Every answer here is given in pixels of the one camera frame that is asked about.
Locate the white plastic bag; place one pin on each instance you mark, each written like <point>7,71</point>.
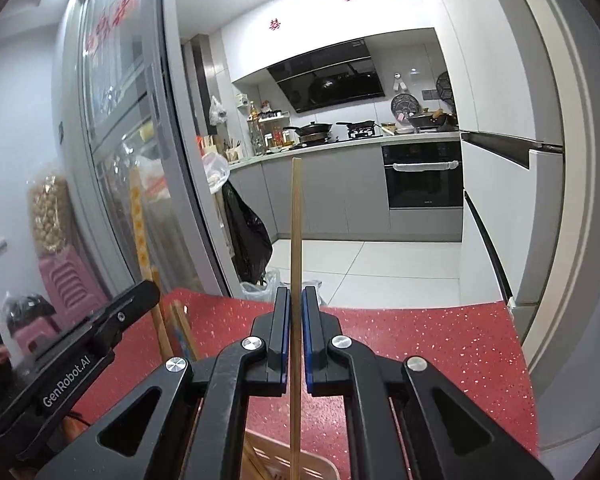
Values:
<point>260,287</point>

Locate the black built-in oven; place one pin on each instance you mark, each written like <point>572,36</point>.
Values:
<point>422,185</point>

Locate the clear bag of round nuts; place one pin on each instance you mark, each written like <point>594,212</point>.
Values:
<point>50,210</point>

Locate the pale wooden chopstick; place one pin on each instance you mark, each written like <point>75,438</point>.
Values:
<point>296,235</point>

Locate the white refrigerator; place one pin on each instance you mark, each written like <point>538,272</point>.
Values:
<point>495,200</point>

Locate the round metal steamer rack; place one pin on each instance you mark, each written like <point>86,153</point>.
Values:
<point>404,106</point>

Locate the stack of pink stools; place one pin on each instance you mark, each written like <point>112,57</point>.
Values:
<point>72,280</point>

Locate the pink plastic stool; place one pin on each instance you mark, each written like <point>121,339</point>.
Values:
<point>32,340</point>

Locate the black wok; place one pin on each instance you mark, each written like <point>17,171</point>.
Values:
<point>312,130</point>

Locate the clear plastic bag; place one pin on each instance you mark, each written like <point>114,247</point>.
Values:
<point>215,172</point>

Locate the round dark trivet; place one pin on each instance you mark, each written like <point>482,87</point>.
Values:
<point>446,90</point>

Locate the countertop utensil holder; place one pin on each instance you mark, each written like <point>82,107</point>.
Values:
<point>232,152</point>

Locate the seasoning bottle rack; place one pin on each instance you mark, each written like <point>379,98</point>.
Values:
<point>267,132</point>

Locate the hanging plastic bag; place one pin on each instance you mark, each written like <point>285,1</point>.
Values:
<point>217,112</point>

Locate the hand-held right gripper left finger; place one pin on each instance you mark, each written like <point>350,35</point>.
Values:
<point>285,350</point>

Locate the black range hood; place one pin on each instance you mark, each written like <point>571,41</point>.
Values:
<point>330,77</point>

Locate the glass sliding door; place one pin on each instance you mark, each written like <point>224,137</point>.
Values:
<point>130,110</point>

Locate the dark cooking pot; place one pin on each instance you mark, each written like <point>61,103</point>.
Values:
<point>430,120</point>

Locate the blue patterned wooden chopstick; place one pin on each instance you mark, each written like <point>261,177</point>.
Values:
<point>190,340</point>

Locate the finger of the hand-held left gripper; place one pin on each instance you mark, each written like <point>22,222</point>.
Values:
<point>125,310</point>

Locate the beige plastic cutlery holder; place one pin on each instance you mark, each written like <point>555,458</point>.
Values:
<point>320,465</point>

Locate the grey kitchen cabinet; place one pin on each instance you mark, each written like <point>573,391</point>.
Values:
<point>330,195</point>

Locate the black trash bag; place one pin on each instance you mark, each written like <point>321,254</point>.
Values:
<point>247,240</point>

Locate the brown wooden chopstick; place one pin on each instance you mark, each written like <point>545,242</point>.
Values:
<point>179,325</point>

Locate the black plastic bag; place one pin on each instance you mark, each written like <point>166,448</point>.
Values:
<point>25,312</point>

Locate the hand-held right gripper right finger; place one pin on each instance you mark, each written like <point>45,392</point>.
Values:
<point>307,350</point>

